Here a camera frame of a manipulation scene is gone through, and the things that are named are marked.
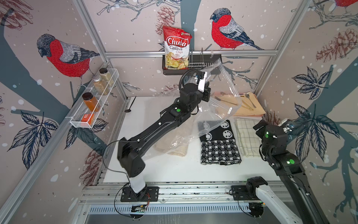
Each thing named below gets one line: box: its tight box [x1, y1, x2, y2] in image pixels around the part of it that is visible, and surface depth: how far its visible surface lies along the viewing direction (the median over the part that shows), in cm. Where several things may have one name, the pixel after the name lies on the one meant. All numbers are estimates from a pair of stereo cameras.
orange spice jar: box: [82, 91, 101, 113], surface depth 69 cm
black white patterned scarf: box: [197, 119, 242, 166], surface depth 88 cm
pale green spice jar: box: [99, 67, 115, 87], surface depth 81 cm
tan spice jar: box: [93, 75, 110, 96], surface depth 77 cm
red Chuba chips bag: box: [162, 25, 193, 70], surface depth 81 cm
